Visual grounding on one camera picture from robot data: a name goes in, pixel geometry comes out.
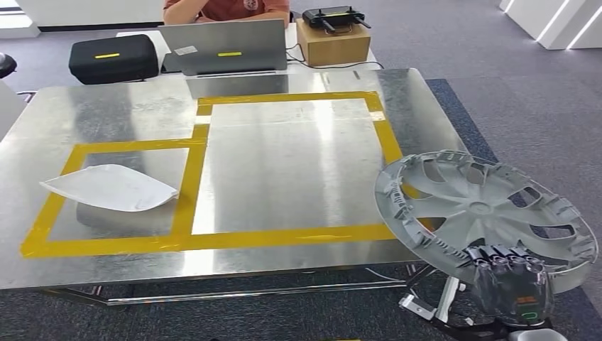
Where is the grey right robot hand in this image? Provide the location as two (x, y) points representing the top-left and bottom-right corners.
(463, 244), (556, 328)

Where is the grey plastic wheel cover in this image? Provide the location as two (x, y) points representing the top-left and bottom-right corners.
(373, 149), (599, 295)

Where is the white curved plastic part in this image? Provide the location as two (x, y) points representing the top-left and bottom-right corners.
(40, 163), (180, 212)

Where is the clear plastic film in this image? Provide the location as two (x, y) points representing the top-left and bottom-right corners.
(470, 257), (556, 327)

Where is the white power strip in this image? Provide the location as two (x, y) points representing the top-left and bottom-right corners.
(434, 276), (461, 323)

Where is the brown cardboard box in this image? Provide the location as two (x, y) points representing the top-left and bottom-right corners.
(296, 18), (373, 67)

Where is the black router with antennas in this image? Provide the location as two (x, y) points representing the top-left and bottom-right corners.
(302, 5), (373, 34)

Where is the yellow bench marking tape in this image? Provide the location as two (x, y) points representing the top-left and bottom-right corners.
(19, 90), (436, 259)

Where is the silver laptop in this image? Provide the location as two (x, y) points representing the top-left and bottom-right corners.
(158, 18), (289, 77)

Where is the person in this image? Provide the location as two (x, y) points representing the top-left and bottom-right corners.
(162, 0), (291, 26)

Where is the black flat pad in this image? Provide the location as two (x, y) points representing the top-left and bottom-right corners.
(160, 51), (182, 75)

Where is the black case with yellow label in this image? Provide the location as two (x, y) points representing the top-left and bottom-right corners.
(69, 33), (160, 86)

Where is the white panel desk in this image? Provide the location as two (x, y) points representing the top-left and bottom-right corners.
(0, 80), (27, 142)

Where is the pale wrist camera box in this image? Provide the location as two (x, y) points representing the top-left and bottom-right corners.
(400, 293), (436, 322)

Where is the thin white cable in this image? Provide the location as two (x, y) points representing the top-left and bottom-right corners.
(364, 266), (402, 284)

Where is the black router cable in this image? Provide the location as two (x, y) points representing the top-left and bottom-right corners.
(285, 43), (384, 70)

